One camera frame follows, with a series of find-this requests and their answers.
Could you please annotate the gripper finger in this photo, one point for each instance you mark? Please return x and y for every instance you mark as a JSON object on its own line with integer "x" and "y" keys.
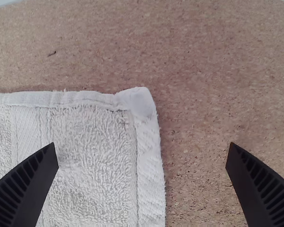
{"x": 21, "y": 189}
{"x": 265, "y": 194}

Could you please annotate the pale towel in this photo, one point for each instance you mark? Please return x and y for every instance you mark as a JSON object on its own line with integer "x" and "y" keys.
{"x": 94, "y": 146}

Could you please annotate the cork mat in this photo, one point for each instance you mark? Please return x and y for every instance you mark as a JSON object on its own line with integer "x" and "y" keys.
{"x": 203, "y": 71}

